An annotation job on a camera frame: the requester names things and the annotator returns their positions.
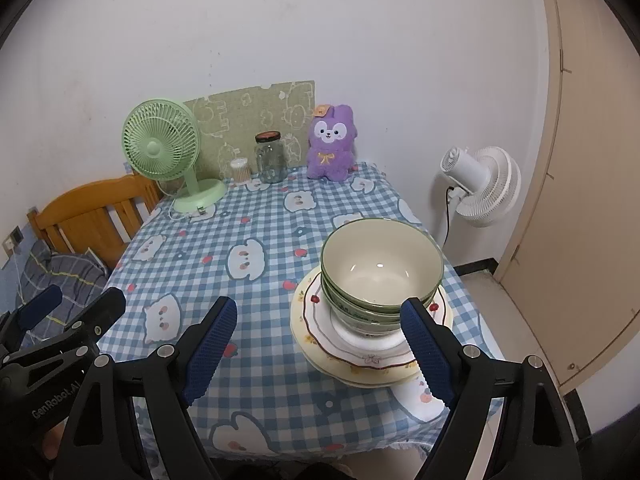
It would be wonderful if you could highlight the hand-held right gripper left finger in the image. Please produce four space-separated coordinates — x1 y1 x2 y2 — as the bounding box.
52 296 238 480

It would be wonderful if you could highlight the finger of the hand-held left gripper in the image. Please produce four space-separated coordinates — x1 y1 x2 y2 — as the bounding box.
0 287 127 366
0 285 63 348

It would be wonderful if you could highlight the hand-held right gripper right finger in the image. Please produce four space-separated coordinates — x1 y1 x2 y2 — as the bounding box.
400 297 583 480

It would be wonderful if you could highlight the cream floral ceramic bowl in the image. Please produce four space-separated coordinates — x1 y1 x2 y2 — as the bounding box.
320 218 445 311
322 280 436 321
327 300 436 348

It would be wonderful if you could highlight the yellow floral plate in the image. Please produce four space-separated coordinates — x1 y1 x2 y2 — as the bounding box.
291 265 455 383
300 330 426 390

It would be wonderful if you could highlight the white plate with red rim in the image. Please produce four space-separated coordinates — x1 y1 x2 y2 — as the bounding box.
302 272 448 372

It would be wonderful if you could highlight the grey plaid pillow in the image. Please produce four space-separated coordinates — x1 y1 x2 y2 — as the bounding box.
17 252 111 331

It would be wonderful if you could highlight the blue white checked tablecloth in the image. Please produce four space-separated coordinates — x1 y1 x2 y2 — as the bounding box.
97 161 503 461

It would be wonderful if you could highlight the green desk fan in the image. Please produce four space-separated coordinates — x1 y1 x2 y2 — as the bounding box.
122 99 228 213

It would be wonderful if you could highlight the white standing fan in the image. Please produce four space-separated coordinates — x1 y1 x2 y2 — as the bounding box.
440 146 522 228

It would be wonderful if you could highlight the glass jar with red lid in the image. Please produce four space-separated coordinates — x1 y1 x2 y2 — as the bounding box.
255 131 288 184

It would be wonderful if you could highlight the purple plush bunny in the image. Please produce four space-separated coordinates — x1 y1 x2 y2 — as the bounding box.
306 103 360 182

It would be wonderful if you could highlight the black fan cable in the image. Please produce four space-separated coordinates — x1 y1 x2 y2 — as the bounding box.
442 187 458 261

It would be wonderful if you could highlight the white fan cable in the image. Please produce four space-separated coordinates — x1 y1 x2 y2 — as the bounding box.
159 180 211 220

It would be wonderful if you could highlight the green patterned wall sheet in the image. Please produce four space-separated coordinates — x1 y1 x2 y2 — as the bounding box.
182 80 316 181

